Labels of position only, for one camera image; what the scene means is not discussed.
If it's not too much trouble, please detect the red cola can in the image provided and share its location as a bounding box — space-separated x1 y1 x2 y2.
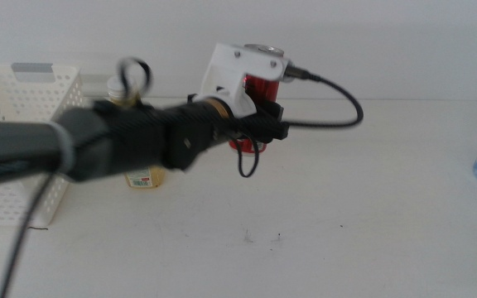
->
229 43 285 154

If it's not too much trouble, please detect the yellow tea bottle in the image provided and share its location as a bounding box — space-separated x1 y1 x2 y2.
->
106 75 167 190

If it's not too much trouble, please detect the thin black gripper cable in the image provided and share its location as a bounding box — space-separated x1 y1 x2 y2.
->
235 136 261 179

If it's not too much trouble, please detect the thick black left camera cable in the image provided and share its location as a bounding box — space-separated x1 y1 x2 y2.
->
282 65 364 128

